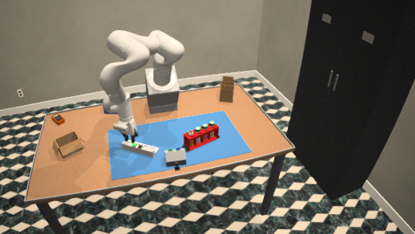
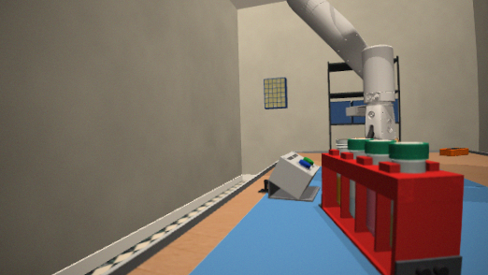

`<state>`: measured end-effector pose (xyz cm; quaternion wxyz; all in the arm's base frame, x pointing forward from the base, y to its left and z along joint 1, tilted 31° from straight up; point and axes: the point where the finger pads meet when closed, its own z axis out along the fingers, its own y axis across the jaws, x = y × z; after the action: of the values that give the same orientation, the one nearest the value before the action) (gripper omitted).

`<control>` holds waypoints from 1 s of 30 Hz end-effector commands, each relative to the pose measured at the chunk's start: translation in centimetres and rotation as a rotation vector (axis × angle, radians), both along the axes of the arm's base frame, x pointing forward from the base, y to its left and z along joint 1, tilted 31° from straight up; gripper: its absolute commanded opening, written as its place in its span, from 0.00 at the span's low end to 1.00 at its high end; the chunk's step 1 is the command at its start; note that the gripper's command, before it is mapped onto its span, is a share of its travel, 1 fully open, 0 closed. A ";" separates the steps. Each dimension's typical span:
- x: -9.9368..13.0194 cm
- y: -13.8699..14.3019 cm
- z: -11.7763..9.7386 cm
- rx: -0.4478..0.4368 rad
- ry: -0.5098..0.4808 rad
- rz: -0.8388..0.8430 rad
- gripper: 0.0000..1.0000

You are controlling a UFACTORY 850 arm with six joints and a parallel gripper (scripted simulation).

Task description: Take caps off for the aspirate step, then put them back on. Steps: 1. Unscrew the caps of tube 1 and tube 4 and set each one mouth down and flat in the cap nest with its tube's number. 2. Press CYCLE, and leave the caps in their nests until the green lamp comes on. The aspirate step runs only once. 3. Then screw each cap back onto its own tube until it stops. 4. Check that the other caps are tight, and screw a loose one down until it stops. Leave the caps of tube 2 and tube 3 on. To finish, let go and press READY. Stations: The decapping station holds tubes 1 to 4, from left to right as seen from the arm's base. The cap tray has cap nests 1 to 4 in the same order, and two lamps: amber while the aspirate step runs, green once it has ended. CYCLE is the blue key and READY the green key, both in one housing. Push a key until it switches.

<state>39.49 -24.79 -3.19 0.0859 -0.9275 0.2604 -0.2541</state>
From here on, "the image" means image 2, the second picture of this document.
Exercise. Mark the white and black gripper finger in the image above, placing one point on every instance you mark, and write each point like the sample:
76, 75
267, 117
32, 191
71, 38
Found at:
371, 132

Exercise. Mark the green screw cap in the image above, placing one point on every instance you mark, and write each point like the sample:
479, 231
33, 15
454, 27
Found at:
377, 146
409, 150
357, 144

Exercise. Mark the grey button housing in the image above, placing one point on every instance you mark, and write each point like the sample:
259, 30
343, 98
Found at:
292, 173

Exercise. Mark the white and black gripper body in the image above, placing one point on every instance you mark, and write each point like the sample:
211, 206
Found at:
383, 119

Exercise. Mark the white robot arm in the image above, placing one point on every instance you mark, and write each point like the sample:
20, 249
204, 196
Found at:
378, 73

